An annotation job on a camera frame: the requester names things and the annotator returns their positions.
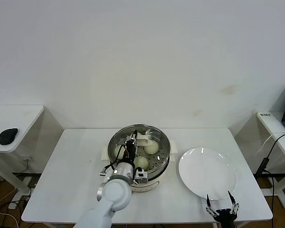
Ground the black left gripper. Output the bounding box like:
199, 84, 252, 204
124, 130, 139, 163

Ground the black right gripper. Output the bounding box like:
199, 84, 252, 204
205, 190, 240, 228

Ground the white steamed baozi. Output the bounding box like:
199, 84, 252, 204
143, 142, 160, 155
134, 156, 150, 171
113, 144, 125, 159

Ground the perforated steel steamer basket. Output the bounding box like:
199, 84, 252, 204
108, 123, 171, 181

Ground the white round plate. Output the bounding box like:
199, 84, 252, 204
178, 147, 238, 200

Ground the cream electric cooking pot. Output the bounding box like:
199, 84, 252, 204
101, 140, 178, 193

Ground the white side desk with mouse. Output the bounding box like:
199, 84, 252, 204
0, 104, 64, 198

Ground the black computer mouse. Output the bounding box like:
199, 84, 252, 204
0, 128, 19, 145

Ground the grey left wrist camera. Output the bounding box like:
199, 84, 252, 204
134, 167, 149, 185

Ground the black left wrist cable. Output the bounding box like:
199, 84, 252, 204
99, 155, 124, 178

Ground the thin black floor cable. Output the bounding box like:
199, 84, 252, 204
0, 199, 30, 214

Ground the thin white floor cable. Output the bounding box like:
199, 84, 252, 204
0, 187, 17, 219

